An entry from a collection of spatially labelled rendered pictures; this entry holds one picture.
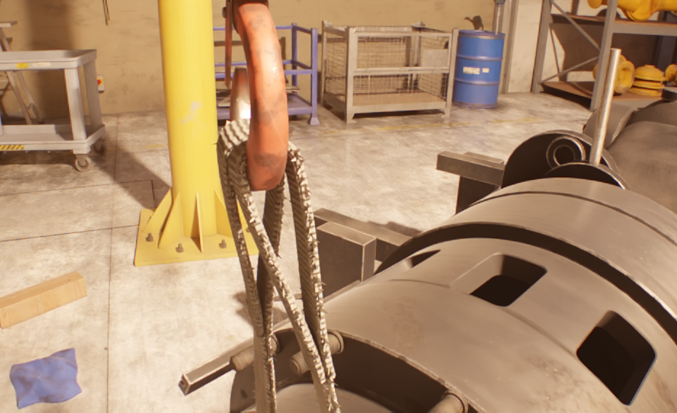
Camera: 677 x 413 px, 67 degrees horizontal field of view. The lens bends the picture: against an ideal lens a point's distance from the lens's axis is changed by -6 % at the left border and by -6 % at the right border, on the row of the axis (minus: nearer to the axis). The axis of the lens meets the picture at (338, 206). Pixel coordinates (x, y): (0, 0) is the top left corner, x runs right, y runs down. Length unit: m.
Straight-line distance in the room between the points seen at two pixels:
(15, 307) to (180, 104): 1.23
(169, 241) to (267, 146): 2.82
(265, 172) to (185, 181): 2.72
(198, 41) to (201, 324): 1.36
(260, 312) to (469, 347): 0.19
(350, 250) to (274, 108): 1.46
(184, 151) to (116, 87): 3.47
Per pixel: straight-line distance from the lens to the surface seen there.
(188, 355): 2.25
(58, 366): 2.27
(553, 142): 0.90
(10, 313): 2.64
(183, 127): 2.88
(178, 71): 2.82
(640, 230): 0.72
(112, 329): 2.48
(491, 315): 0.50
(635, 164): 1.29
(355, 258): 1.68
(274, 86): 0.24
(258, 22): 0.25
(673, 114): 1.69
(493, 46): 6.72
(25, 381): 2.28
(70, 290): 2.70
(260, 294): 0.35
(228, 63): 0.29
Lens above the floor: 1.38
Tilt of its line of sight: 23 degrees down
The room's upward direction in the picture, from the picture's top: 2 degrees clockwise
